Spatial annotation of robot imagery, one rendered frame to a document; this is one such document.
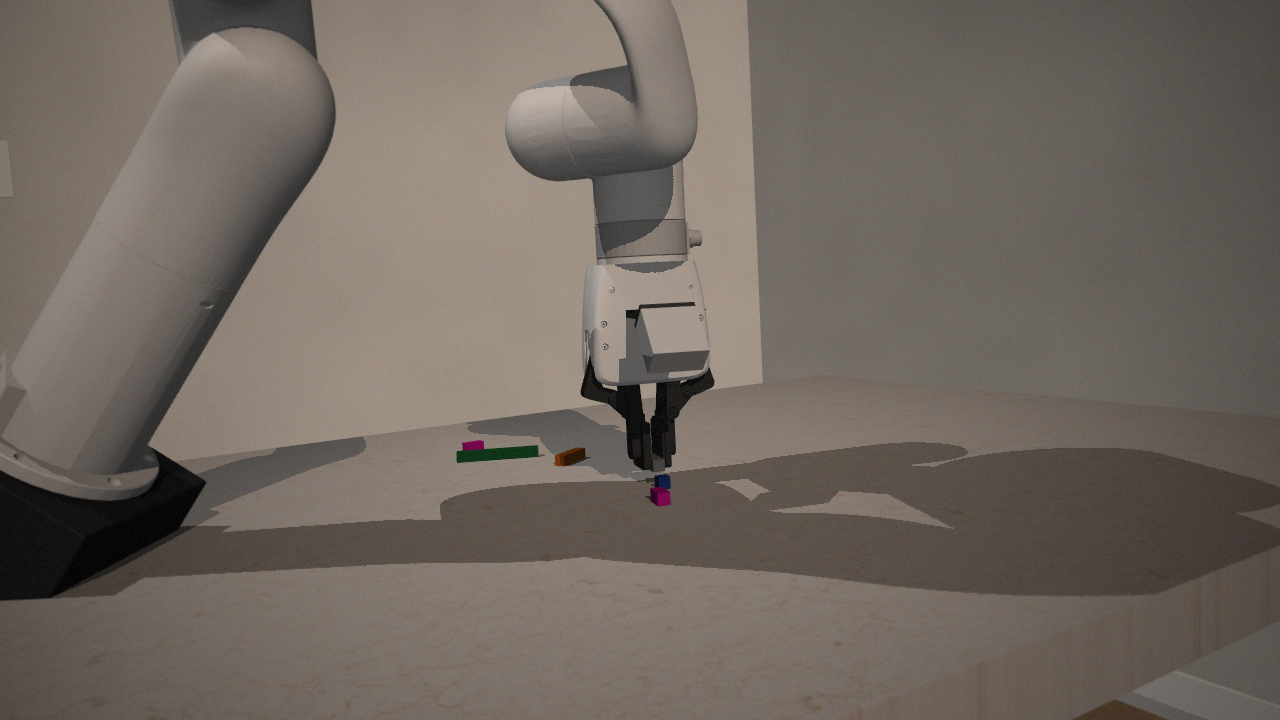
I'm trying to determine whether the orange rod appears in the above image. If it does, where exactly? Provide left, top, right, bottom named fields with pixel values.
left=556, top=447, right=585, bottom=466

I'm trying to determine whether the green rod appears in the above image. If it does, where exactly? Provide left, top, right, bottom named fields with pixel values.
left=457, top=445, right=539, bottom=462

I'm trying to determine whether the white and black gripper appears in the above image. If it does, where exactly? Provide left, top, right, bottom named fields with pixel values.
left=581, top=255, right=716, bottom=470

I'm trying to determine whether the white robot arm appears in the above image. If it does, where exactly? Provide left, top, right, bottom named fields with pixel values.
left=0, top=0, right=710, bottom=501

